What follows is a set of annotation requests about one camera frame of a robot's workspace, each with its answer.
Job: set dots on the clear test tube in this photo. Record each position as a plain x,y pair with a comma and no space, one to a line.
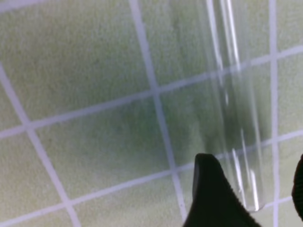
238,129

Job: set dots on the green grid tablecloth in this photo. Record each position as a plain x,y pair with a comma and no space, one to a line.
103,106

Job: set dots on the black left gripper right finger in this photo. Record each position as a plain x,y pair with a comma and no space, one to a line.
297,189

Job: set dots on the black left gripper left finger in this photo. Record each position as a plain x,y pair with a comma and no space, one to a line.
214,201

